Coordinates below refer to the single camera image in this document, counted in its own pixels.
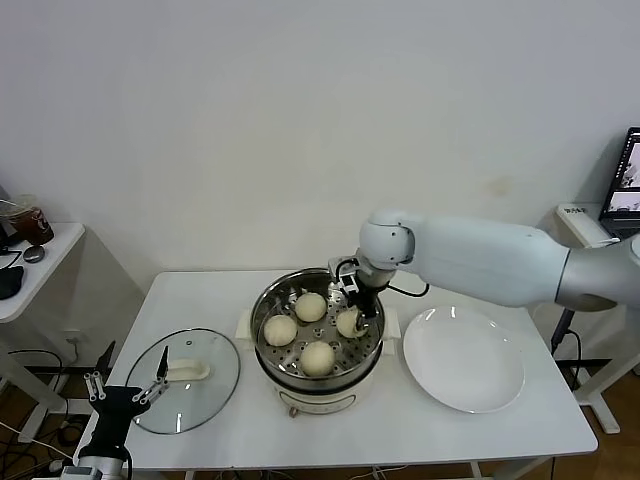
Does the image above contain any open black laptop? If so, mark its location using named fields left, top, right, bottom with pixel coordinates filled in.
left=598, top=128, right=640, bottom=240

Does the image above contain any steel steamer pot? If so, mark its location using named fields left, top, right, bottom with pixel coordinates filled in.
left=234, top=308, right=401, bottom=419

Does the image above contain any white side table with laptop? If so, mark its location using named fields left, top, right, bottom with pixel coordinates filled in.
left=556, top=202, right=624, bottom=436

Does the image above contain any white steamed baozi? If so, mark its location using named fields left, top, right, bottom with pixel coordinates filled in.
left=334, top=308, right=362, bottom=337
left=293, top=292, right=327, bottom=322
left=299, top=340, right=335, bottom=377
left=263, top=314, right=299, bottom=347

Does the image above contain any white round plate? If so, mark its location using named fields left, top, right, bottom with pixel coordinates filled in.
left=402, top=305, right=526, bottom=414

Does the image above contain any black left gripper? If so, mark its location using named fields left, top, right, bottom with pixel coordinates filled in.
left=83, top=341, right=171, bottom=454

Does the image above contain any black desk device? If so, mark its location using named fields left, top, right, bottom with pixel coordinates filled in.
left=0, top=183, right=21, bottom=254

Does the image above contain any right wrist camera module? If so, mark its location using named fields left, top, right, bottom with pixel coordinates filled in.
left=327, top=254, right=362, bottom=294

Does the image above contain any glass lid with cream handle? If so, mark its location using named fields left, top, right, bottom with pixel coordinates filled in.
left=123, top=328, right=242, bottom=435

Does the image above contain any perforated stainless steel steamer basket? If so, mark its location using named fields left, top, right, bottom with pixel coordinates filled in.
left=250, top=268, right=387, bottom=381

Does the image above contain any black cable with adapter block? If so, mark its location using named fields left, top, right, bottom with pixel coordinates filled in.
left=549, top=307, right=584, bottom=394

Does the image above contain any white side table with cup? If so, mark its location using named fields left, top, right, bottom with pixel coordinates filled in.
left=0, top=222, right=86, bottom=441

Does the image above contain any iced coffee plastic cup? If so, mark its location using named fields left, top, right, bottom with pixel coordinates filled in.
left=7, top=194, right=55, bottom=247

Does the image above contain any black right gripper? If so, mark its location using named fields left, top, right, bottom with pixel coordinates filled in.
left=348, top=279, right=380, bottom=337

